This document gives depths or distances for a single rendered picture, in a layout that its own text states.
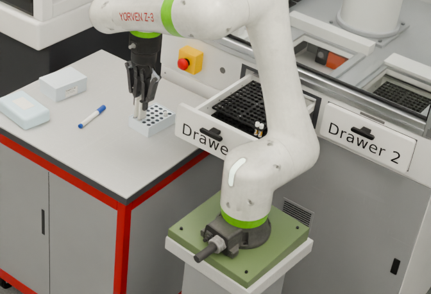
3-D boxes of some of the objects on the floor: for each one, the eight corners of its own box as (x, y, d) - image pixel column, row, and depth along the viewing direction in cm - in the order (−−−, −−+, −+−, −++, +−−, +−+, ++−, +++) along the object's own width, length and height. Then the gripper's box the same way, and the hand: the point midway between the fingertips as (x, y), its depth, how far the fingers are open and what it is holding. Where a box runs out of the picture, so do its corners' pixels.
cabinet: (377, 374, 275) (437, 191, 231) (145, 238, 320) (160, 63, 276) (474, 237, 343) (535, 75, 299) (272, 140, 388) (299, -13, 344)
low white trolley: (115, 380, 262) (126, 198, 220) (-15, 288, 289) (-27, 110, 247) (218, 284, 303) (244, 115, 261) (96, 212, 330) (101, 49, 288)
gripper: (118, 43, 233) (115, 112, 247) (152, 61, 227) (147, 131, 240) (136, 36, 238) (132, 103, 252) (170, 53, 232) (165, 122, 245)
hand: (140, 107), depth 244 cm, fingers closed, pressing on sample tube
